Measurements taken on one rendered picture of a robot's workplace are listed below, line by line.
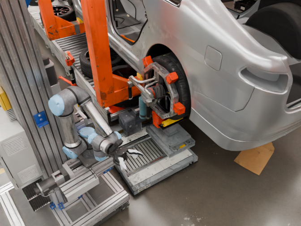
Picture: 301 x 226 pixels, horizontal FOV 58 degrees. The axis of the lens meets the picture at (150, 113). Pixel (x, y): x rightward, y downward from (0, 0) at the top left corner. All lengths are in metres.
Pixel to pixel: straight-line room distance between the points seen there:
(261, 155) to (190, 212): 1.15
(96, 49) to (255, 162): 2.12
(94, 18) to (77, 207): 1.68
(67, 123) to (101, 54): 1.07
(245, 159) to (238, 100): 1.45
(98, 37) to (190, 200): 1.81
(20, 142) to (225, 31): 1.53
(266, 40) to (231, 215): 1.95
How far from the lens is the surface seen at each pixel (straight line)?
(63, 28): 4.63
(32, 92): 1.84
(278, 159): 3.50
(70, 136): 1.90
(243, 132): 2.15
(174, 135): 3.13
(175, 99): 2.51
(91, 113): 1.79
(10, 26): 1.65
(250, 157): 3.38
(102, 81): 2.85
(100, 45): 2.65
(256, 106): 1.98
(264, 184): 3.20
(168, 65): 2.51
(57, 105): 1.70
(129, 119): 3.05
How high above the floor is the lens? 2.45
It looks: 41 degrees down
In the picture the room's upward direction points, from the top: straight up
